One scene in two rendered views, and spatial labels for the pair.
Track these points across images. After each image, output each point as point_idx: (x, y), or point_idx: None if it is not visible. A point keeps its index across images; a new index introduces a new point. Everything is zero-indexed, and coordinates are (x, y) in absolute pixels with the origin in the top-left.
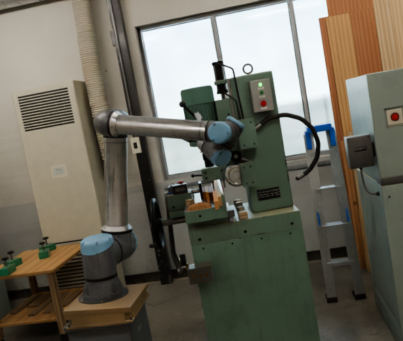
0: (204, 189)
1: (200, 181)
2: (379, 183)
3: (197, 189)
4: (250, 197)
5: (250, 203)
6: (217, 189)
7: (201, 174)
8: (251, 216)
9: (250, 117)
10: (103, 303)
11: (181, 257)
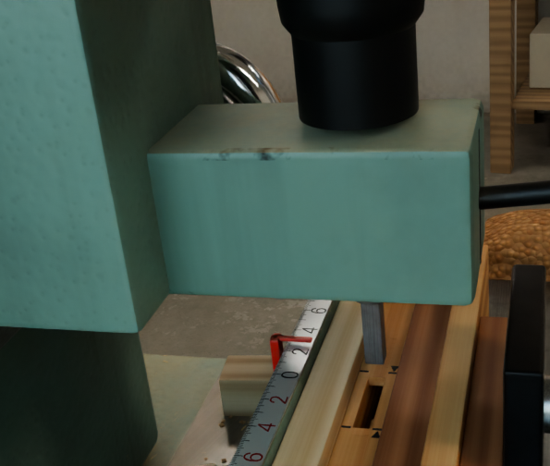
0: (480, 428)
1: (517, 340)
2: None
3: None
4: (140, 340)
5: (121, 434)
6: (352, 323)
7: (485, 188)
8: (205, 395)
9: None
10: None
11: None
